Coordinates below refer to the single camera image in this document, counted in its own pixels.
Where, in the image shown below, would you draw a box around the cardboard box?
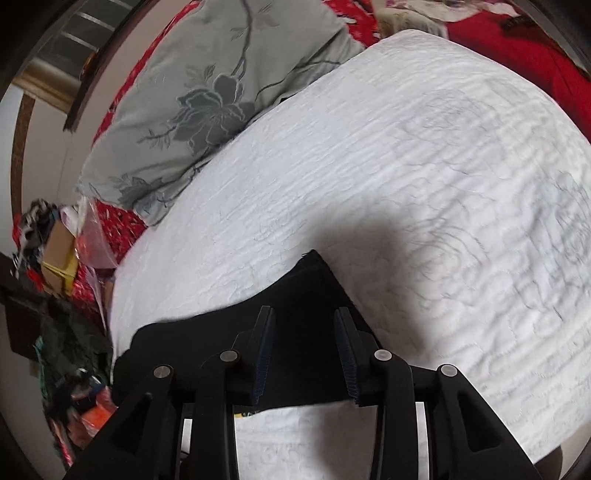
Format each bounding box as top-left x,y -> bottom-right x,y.
41,220 -> 78,297

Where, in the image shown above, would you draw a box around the black pants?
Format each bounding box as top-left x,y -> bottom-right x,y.
111,250 -> 388,412

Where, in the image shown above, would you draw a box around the dark wooden window ledge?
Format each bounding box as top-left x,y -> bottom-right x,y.
63,0 -> 158,132

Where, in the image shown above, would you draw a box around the white quilted bed cover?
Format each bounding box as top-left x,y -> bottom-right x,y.
111,31 -> 590,461

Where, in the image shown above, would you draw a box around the clear plastic bag red contents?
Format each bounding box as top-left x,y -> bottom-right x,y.
75,197 -> 118,270

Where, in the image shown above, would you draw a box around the dark green jacket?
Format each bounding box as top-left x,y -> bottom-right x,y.
4,297 -> 112,402

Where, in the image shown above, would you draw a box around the pile of clothes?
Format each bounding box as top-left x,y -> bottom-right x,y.
12,199 -> 59,289

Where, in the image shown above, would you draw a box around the bagged items right side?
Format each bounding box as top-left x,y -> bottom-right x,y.
372,0 -> 520,39

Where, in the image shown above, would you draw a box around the red patterned bedding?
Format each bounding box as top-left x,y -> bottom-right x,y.
68,0 -> 385,319

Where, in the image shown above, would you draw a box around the grey floral pillow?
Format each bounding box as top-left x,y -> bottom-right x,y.
77,1 -> 363,225

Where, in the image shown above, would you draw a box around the orange item in plastic bag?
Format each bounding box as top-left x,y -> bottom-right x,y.
67,387 -> 117,449

